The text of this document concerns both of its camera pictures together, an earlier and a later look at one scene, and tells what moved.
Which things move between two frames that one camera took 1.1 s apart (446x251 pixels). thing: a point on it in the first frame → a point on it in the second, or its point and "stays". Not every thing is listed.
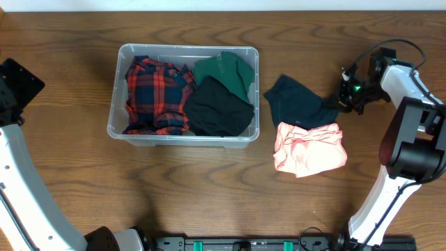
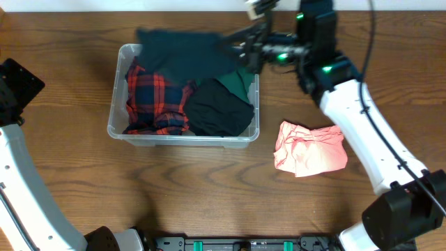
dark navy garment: x=292 y=103 → x=185 y=54
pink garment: x=304 y=152 stays
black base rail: x=318 y=242 stays
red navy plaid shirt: x=157 y=93 stays
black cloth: x=214 y=110 stays
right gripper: x=341 y=103 → x=258 y=52
